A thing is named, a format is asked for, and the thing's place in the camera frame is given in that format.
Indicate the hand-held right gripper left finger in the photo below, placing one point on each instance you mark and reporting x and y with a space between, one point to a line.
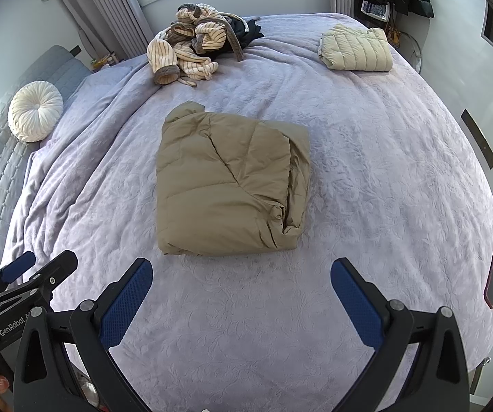
126 302

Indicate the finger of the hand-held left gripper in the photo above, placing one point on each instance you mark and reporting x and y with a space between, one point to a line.
57 272
16 265

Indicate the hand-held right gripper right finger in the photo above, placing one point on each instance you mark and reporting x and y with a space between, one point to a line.
357 304

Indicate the khaki puffer jacket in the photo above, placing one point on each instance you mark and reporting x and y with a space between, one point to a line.
225 180

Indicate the dark clothes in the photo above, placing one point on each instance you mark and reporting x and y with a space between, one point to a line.
250 32

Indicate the bed with lilac cover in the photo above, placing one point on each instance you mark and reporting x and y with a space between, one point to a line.
379 158

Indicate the white round pillow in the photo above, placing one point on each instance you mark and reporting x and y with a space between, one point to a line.
36 111

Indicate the folded cream puffer jacket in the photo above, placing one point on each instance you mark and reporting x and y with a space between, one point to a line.
358 49

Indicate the cream striped robe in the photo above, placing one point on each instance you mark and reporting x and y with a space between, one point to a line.
186 47

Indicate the grey curtain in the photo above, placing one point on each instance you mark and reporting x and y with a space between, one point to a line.
104 8

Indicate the printed hanging bag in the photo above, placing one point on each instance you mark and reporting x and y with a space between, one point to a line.
375 9

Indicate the black wall strip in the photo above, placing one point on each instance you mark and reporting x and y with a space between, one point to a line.
479 139

